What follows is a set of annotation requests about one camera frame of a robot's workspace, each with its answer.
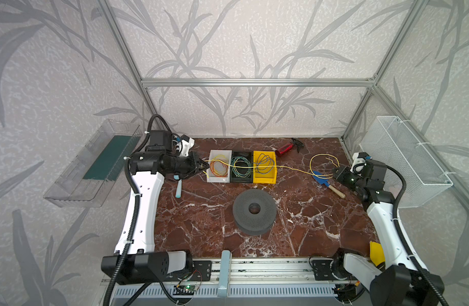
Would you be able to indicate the yellow plastic bin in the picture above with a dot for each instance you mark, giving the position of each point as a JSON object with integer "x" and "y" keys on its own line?
{"x": 265, "y": 167}

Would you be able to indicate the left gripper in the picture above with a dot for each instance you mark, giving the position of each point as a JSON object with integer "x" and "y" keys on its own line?
{"x": 194, "y": 165}

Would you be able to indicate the light blue toy shovel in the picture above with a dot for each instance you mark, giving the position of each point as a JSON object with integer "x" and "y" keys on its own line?
{"x": 178, "y": 193}

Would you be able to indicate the clear plastic wall tray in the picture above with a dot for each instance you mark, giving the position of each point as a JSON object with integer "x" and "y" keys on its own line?
{"x": 91, "y": 175}

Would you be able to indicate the grey perforated spool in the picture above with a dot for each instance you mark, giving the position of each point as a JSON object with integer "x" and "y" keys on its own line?
{"x": 254, "y": 212}

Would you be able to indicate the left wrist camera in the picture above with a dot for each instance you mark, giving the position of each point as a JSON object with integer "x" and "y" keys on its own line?
{"x": 183, "y": 144}

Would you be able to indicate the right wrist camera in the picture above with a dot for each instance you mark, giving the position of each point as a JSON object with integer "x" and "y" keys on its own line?
{"x": 359, "y": 161}

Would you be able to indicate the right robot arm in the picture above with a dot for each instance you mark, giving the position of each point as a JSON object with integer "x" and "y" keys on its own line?
{"x": 405, "y": 279}

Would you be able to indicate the white wire mesh basket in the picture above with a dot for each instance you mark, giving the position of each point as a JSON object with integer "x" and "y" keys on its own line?
{"x": 390, "y": 141}

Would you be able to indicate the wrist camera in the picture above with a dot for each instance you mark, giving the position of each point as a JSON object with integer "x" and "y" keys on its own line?
{"x": 359, "y": 161}
{"x": 183, "y": 144}

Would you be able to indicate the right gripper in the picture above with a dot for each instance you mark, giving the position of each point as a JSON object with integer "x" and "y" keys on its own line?
{"x": 341, "y": 175}

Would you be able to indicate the light blue brush handle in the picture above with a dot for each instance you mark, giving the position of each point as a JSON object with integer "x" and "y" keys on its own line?
{"x": 224, "y": 274}

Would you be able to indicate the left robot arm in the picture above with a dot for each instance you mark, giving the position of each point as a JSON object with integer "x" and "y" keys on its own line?
{"x": 135, "y": 260}

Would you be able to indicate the black plastic bin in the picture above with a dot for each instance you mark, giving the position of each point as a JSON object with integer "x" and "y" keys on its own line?
{"x": 241, "y": 167}

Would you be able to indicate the white plastic bin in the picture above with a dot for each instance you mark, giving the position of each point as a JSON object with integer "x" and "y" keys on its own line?
{"x": 219, "y": 171}

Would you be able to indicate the green circuit board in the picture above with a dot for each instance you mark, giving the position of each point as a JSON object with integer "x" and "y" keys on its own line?
{"x": 187, "y": 290}

